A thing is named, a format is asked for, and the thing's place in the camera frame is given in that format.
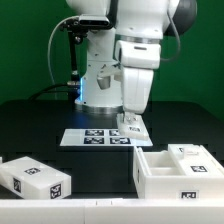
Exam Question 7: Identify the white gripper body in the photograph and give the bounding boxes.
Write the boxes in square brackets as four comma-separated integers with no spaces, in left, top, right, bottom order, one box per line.
[115,40,161,114]

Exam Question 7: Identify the white door panel with knob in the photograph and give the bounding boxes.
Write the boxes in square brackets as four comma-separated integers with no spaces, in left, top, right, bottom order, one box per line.
[168,144,224,178]

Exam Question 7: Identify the white cabinet box part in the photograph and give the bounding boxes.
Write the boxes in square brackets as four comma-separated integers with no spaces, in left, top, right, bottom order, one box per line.
[0,157,71,200]

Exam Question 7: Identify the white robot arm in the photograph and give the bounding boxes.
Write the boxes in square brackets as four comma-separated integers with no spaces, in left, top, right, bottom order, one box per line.
[66,0,197,125]

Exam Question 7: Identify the white marker base sheet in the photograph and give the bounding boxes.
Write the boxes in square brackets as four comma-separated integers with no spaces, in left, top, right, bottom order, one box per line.
[60,129,152,146]

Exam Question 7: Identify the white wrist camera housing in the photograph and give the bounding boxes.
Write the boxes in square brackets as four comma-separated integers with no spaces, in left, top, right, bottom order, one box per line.
[97,67,121,90]

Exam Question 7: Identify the black base cables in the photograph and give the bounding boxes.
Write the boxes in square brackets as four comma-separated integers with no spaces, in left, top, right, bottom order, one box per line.
[27,81,82,102]

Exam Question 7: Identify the black camera on stand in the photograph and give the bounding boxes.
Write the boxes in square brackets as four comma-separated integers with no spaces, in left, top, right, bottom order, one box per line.
[59,15,112,100]

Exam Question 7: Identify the white curved cable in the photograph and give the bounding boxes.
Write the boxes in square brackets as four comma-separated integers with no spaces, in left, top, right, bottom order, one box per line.
[47,15,80,86]

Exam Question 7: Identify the white front rail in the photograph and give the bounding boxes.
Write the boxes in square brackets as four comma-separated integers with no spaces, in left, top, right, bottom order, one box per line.
[0,199,224,224]

